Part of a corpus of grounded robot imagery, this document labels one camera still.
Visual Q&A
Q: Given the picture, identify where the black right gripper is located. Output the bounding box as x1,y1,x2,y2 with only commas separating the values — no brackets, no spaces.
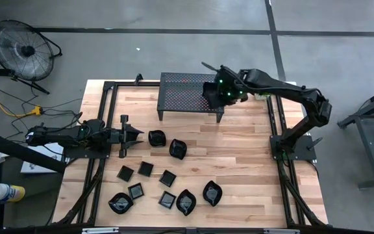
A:
201,61,250,110

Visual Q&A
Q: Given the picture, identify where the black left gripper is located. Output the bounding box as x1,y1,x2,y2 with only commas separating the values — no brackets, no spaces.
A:
119,114,145,159

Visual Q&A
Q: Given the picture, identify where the black wavy mini plate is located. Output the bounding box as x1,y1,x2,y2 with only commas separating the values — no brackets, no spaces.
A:
202,81,222,110
169,138,188,161
147,129,167,148

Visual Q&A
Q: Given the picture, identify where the black square mini plate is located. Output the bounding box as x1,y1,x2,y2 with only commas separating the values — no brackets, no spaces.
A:
127,182,145,200
158,190,177,210
137,161,155,178
116,165,135,183
158,169,177,189

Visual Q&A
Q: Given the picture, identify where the black perforated metal rack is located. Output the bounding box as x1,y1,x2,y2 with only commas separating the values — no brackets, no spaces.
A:
156,71,225,124

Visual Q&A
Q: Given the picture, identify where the white printed box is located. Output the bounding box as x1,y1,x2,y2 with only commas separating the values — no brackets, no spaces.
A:
20,142,65,174

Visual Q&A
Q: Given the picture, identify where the black diagonal support beam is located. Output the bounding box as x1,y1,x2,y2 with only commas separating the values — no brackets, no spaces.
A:
0,129,68,174

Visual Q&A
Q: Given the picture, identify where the white and yellow canister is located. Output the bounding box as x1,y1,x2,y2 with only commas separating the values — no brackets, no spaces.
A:
0,183,26,204

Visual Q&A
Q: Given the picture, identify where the black floor fan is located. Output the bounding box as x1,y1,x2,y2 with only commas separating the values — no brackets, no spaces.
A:
0,19,63,96

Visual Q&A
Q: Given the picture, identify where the grey metal side table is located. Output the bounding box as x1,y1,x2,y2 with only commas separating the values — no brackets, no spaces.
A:
337,83,374,190

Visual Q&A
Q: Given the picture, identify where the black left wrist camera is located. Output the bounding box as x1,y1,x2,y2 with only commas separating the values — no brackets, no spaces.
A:
107,129,121,146

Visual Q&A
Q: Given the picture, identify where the black aluminium table frame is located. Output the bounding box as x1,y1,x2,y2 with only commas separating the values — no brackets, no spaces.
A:
55,80,330,228

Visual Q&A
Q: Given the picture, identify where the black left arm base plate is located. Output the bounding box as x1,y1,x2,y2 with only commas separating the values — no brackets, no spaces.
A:
64,133,113,159

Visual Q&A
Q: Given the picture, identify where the black floor cable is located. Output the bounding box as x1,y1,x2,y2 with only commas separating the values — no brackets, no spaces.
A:
0,84,84,144

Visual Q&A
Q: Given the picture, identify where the yellow extension cord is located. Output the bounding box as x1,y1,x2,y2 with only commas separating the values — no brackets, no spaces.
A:
0,86,44,131

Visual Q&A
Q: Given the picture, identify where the silver metal bracket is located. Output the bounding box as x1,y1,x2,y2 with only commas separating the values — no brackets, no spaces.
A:
263,228,301,234
81,227,119,234

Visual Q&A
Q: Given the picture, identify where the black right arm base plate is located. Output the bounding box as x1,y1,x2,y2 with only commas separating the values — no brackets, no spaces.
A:
270,135,318,161

